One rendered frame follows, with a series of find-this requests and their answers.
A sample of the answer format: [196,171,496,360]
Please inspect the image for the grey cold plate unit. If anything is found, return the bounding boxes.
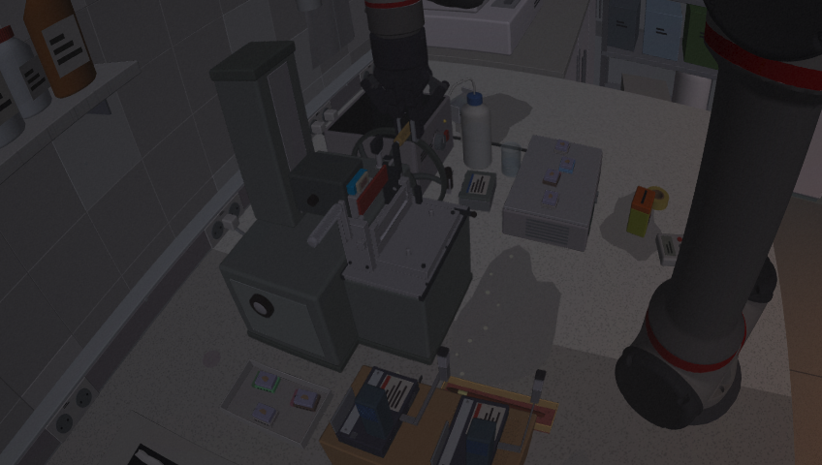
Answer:
[501,134,604,254]

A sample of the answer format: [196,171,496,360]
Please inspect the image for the pink tissue cassette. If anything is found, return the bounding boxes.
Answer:
[289,387,322,413]

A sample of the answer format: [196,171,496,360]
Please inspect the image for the green file box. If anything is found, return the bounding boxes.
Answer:
[682,3,720,71]

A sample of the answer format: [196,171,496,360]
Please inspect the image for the light grey clamp lever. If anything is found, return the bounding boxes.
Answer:
[305,206,343,250]

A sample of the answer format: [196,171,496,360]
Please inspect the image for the white round front knob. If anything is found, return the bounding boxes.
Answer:
[248,293,276,321]

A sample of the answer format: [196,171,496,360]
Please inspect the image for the grey knife holder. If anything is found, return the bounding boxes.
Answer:
[340,191,465,303]

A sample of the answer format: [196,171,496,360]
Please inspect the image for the light blue file box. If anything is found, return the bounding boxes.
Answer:
[643,0,686,63]

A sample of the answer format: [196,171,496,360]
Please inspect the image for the dark blue blade dispenser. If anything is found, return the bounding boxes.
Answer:
[334,366,423,459]
[435,395,513,465]

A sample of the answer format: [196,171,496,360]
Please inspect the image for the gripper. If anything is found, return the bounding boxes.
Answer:
[360,7,451,208]

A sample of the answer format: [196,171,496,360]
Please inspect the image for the white labelled bottle red cap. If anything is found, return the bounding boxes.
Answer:
[0,24,53,121]

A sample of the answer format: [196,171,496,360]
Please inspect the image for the grey microtome body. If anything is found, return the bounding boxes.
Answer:
[209,41,474,374]

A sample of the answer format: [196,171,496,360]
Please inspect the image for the white plug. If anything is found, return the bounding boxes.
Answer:
[220,213,259,236]

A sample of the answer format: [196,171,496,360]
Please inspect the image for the grey cassette tray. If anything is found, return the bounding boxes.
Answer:
[220,360,334,450]

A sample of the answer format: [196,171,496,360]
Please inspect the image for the green orange sharps box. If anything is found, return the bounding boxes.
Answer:
[625,185,658,239]

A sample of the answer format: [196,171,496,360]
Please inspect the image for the white paper roll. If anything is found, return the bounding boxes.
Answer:
[672,71,711,108]

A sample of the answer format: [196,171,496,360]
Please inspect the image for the grey wall shelf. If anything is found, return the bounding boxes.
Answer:
[0,60,140,185]

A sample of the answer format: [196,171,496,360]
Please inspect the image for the wooden dispenser rack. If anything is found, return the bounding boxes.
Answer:
[318,346,559,465]

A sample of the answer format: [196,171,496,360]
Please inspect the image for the green tissue cassette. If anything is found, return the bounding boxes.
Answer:
[250,370,282,394]

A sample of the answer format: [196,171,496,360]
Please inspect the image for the lilac tissue cassette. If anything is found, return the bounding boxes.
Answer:
[249,403,281,429]

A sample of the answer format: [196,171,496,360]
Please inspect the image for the white bench instrument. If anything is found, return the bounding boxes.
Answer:
[422,0,542,57]

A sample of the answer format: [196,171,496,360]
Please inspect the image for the grey water bath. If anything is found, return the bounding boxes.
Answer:
[310,88,454,175]

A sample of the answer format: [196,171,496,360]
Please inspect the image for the white wash bottle blue cap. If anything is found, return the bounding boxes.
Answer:
[452,78,493,172]

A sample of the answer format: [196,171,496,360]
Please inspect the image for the grey double wall socket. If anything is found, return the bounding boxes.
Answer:
[45,379,102,445]
[205,198,244,242]

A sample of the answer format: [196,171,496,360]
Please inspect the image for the grey shelf unit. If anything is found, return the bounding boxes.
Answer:
[598,0,721,111]

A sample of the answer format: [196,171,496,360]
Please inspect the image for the small clear beaker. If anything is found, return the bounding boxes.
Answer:
[499,143,521,178]

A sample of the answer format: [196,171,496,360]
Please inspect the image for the orange labelled bottle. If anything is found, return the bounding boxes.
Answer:
[23,0,98,100]

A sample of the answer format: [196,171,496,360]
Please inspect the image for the red blade guard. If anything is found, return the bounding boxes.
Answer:
[355,164,391,218]

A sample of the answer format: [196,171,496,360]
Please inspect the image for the dark microtome handwheel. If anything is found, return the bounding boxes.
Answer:
[351,127,452,195]

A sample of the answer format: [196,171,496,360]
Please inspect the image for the grey labelled blade box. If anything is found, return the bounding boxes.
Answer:
[458,169,499,213]

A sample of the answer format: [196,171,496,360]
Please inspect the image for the grey file box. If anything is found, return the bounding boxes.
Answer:
[606,0,644,53]

